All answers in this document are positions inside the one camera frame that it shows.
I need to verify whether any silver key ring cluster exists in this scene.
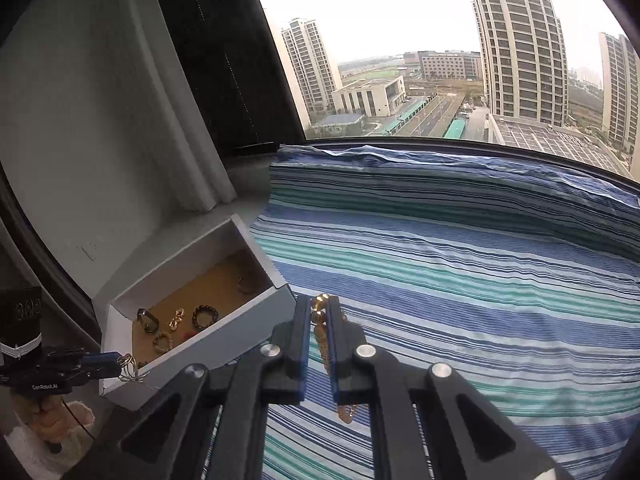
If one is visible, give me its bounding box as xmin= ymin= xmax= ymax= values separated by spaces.
xmin=117 ymin=352 xmax=151 ymax=384

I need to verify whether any blue green striped bedsheet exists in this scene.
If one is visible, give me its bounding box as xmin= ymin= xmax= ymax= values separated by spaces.
xmin=200 ymin=144 xmax=640 ymax=480

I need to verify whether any low grey office building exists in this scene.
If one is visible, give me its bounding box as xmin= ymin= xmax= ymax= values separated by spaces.
xmin=332 ymin=76 xmax=407 ymax=119

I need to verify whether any person's left hand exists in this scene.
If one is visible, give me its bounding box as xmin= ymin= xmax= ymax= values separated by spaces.
xmin=14 ymin=397 xmax=97 ymax=456

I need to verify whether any black bead bracelet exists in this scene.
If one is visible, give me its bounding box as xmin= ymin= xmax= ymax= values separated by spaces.
xmin=191 ymin=305 xmax=219 ymax=330

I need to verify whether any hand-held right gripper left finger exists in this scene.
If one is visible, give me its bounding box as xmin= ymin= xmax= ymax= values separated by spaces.
xmin=65 ymin=294 xmax=313 ymax=480

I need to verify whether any tall apartment building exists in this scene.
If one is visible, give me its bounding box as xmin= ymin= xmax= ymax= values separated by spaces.
xmin=599 ymin=32 xmax=640 ymax=152
xmin=464 ymin=0 xmax=569 ymax=127
xmin=281 ymin=17 xmax=344 ymax=114

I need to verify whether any gold bead chain necklace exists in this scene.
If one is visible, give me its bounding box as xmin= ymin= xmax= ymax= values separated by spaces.
xmin=310 ymin=294 xmax=358 ymax=423

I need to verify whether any white cardboard box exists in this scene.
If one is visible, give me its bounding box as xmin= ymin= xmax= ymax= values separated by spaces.
xmin=92 ymin=214 xmax=297 ymax=397

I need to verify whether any dark brown bangle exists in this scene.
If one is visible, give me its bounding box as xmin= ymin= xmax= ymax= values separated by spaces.
xmin=136 ymin=308 xmax=160 ymax=335

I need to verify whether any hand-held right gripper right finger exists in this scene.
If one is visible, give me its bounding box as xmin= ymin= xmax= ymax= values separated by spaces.
xmin=325 ymin=295 xmax=576 ymax=480

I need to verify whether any dark thin cable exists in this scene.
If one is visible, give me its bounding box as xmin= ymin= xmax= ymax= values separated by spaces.
xmin=60 ymin=395 xmax=97 ymax=445

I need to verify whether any light grey curtain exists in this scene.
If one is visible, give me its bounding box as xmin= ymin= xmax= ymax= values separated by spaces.
xmin=0 ymin=0 xmax=239 ymax=212

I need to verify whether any dark window frame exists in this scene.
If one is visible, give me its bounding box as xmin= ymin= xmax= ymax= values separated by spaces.
xmin=149 ymin=0 xmax=640 ymax=182

